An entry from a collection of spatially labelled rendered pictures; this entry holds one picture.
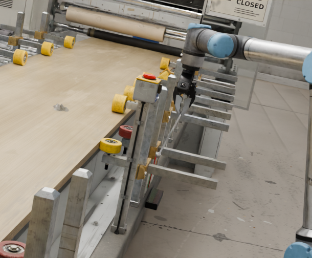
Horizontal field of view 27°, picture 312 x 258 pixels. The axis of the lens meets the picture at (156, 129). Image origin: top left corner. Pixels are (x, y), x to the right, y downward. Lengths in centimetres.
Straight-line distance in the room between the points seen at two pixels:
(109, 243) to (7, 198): 45
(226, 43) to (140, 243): 171
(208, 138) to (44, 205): 415
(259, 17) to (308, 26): 655
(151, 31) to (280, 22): 651
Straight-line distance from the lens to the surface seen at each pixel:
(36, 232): 108
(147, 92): 197
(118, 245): 205
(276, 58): 235
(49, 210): 106
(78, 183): 131
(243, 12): 499
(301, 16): 1148
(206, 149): 518
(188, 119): 281
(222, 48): 242
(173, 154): 260
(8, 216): 163
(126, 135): 258
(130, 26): 511
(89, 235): 227
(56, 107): 272
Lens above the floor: 156
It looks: 14 degrees down
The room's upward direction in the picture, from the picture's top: 12 degrees clockwise
